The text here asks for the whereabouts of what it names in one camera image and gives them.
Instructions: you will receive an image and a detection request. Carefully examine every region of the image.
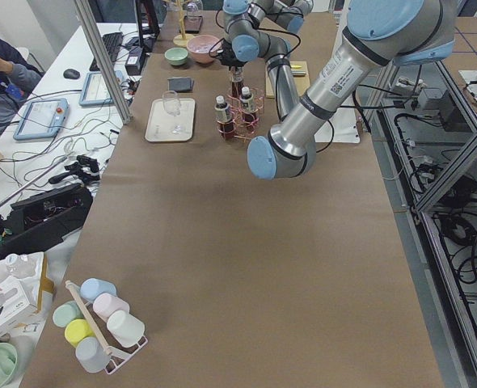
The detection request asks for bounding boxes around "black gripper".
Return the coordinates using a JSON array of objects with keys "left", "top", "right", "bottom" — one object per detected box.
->
[{"left": 216, "top": 39, "right": 246, "bottom": 69}]

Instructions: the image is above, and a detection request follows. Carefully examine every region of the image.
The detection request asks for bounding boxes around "tea bottle white cap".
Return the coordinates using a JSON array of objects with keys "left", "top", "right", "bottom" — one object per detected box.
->
[{"left": 215, "top": 95, "right": 235, "bottom": 140}]

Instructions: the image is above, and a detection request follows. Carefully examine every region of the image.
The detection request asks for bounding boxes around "copper wire bottle basket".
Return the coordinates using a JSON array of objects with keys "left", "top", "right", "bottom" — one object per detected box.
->
[{"left": 214, "top": 86, "right": 264, "bottom": 141}]

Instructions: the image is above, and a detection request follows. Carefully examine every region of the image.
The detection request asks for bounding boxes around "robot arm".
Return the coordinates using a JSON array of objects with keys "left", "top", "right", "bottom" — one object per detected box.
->
[
  {"left": 217, "top": 0, "right": 314, "bottom": 120},
  {"left": 247, "top": 0, "right": 457, "bottom": 179}
]

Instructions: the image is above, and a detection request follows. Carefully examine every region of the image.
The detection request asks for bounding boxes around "pink bowl of ice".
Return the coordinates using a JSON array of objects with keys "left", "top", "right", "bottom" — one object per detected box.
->
[{"left": 187, "top": 35, "right": 221, "bottom": 64}]

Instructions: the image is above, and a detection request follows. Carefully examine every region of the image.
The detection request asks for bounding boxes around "wooden cup tree stand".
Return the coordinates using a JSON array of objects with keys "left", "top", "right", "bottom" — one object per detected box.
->
[{"left": 163, "top": 0, "right": 194, "bottom": 48}]

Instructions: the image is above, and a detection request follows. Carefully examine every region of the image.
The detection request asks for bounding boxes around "mint green bowl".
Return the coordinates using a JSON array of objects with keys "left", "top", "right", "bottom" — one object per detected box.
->
[{"left": 164, "top": 47, "right": 188, "bottom": 66}]

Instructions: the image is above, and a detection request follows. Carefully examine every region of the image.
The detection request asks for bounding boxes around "folded grey cloth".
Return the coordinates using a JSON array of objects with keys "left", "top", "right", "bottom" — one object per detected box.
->
[{"left": 167, "top": 77, "right": 194, "bottom": 93}]

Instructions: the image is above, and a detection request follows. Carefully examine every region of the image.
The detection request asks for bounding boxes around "clear wine glass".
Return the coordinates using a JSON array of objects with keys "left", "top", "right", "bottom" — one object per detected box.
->
[{"left": 162, "top": 91, "right": 181, "bottom": 116}]

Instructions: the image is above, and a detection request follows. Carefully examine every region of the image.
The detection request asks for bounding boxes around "bamboo cutting board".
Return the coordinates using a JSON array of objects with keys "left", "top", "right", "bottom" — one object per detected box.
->
[{"left": 265, "top": 61, "right": 310, "bottom": 99}]

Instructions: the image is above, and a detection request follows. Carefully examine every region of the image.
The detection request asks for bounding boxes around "white rabbit serving tray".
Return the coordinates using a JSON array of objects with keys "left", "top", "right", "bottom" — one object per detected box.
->
[{"left": 145, "top": 98, "right": 196, "bottom": 143}]

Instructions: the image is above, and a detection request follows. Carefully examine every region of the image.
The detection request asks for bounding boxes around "black keyboard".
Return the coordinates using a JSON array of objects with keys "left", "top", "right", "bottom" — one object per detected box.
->
[{"left": 102, "top": 32, "right": 124, "bottom": 65}]

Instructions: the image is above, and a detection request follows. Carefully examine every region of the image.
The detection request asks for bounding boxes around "blue teach pendant far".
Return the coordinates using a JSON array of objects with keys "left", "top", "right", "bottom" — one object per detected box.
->
[{"left": 78, "top": 71, "right": 113, "bottom": 108}]

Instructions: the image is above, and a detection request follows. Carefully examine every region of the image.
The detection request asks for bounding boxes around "blue teach pendant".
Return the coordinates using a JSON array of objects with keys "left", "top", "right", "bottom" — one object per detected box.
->
[
  {"left": 78, "top": 71, "right": 113, "bottom": 108},
  {"left": 13, "top": 98, "right": 69, "bottom": 141}
]

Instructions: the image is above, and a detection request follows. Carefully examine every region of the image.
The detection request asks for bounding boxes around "black computer mouse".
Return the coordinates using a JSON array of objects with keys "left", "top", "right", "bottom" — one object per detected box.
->
[{"left": 63, "top": 69, "right": 81, "bottom": 80}]

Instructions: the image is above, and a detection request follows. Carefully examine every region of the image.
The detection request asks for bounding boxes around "blue teach pendant near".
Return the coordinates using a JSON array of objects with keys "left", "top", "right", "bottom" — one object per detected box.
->
[{"left": 13, "top": 98, "right": 69, "bottom": 141}]

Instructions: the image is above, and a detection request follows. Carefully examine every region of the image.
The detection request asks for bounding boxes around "seated person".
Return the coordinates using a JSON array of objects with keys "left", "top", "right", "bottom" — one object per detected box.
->
[{"left": 0, "top": 39, "right": 41, "bottom": 134}]

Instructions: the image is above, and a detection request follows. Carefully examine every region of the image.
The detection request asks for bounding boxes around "black open case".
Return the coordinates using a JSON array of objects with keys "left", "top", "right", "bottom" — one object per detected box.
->
[{"left": 0, "top": 183, "right": 93, "bottom": 260}]

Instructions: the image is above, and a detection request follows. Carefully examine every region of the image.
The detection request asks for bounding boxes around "light blue cup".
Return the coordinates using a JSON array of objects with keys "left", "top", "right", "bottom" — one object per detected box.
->
[{"left": 80, "top": 278, "right": 117, "bottom": 302}]

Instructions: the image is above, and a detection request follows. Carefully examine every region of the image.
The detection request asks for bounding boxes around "pink cup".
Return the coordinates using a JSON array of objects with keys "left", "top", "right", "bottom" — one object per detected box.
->
[{"left": 93, "top": 293, "right": 130, "bottom": 322}]

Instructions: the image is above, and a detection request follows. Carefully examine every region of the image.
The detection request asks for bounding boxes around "white cup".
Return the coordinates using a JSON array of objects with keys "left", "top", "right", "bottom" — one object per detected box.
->
[{"left": 107, "top": 310, "right": 145, "bottom": 348}]

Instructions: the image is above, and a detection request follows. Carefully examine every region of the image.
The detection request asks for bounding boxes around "mint green cup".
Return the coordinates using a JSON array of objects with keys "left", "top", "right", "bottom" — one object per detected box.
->
[{"left": 53, "top": 301, "right": 83, "bottom": 327}]

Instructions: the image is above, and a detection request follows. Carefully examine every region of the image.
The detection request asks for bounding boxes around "yellow cup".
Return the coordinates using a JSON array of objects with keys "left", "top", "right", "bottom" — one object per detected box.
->
[{"left": 64, "top": 318, "right": 94, "bottom": 348}]

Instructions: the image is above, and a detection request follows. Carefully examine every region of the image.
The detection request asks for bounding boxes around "white cup rack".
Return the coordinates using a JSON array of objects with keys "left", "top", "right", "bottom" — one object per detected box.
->
[{"left": 65, "top": 280, "right": 148, "bottom": 374}]

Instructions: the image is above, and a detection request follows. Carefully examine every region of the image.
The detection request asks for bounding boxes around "grey cup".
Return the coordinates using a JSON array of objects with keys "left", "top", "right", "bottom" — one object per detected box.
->
[{"left": 75, "top": 336, "right": 110, "bottom": 373}]

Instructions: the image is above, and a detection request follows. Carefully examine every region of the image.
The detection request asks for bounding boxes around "white cardboard box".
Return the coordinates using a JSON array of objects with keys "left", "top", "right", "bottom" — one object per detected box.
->
[{"left": 0, "top": 280, "right": 37, "bottom": 337}]

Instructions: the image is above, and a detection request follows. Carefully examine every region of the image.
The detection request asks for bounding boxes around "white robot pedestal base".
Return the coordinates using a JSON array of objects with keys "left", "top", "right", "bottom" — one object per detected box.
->
[{"left": 310, "top": 0, "right": 385, "bottom": 144}]

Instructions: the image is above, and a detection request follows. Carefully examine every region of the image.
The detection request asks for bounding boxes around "aluminium frame post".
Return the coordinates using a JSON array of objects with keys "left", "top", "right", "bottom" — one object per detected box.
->
[{"left": 74, "top": 0, "right": 132, "bottom": 124}]

